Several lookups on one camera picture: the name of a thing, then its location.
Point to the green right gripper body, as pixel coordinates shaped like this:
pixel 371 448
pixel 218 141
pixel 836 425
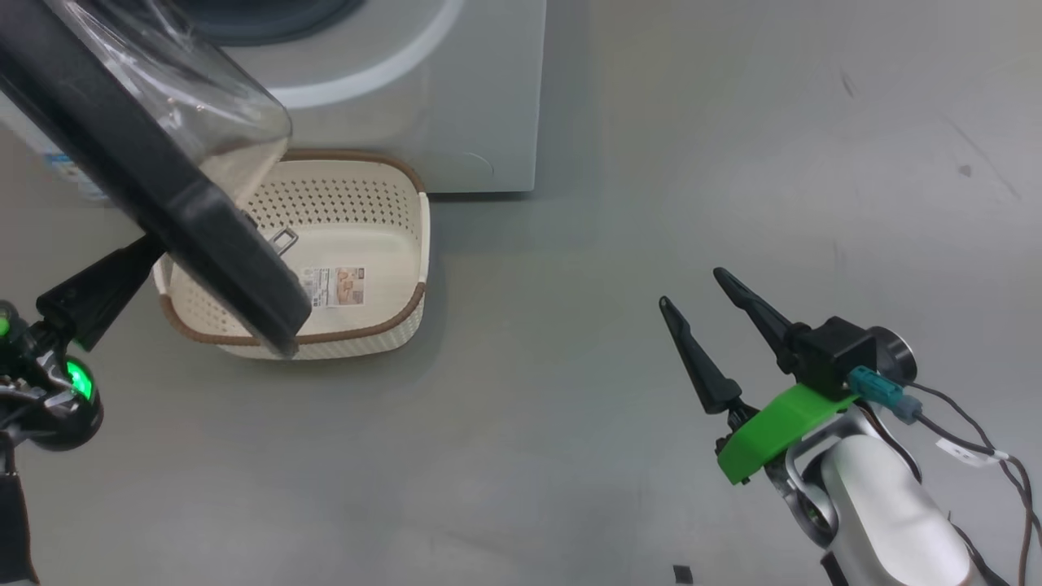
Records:
pixel 773 427

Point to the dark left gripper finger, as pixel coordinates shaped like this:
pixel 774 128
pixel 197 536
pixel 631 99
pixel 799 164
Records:
pixel 98 285
pixel 102 317

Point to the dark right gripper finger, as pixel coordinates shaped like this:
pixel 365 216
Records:
pixel 765 321
pixel 708 374

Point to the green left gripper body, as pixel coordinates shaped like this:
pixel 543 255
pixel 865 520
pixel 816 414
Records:
pixel 49 399

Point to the black round glass washer door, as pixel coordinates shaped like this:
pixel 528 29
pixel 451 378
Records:
pixel 163 203

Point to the white front-load washing machine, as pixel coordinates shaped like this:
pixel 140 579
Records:
pixel 456 98

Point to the blue energy label sticker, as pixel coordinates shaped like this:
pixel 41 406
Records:
pixel 69 175

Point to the cream basket with brown rim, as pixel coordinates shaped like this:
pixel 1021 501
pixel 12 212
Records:
pixel 358 236

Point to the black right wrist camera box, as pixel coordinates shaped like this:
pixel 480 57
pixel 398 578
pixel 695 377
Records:
pixel 834 350

